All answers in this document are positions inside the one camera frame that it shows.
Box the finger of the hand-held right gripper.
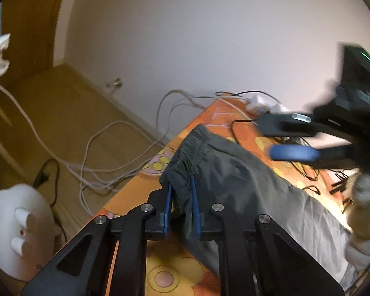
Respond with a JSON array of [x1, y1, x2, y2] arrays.
[[269, 144, 358, 168], [258, 112, 355, 144]]

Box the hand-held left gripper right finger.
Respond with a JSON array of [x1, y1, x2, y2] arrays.
[[189, 177, 347, 296]]

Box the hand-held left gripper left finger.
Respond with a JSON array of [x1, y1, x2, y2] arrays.
[[20, 181, 175, 296]]

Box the black pants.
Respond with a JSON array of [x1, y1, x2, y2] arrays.
[[159, 123, 358, 290]]

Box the person's right hand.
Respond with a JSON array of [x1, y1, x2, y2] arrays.
[[345, 169, 370, 264]]

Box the white plug-in charger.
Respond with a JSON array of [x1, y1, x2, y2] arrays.
[[270, 104, 292, 114]]

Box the white power strip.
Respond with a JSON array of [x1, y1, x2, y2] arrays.
[[245, 95, 276, 113]]

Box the orange floral bed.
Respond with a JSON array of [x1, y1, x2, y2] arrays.
[[92, 99, 370, 296]]

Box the metal door stop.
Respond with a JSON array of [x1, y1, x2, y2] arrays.
[[106, 78, 123, 91]]

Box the white plastic garment steamer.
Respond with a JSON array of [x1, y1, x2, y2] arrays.
[[0, 183, 62, 282]]

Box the brown wooden door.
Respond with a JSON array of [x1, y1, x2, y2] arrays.
[[0, 0, 71, 68]]

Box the grey cable bundle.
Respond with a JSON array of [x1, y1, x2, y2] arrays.
[[65, 89, 222, 219]]

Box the black floor cable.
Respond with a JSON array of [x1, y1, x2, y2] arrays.
[[34, 159, 68, 241]]

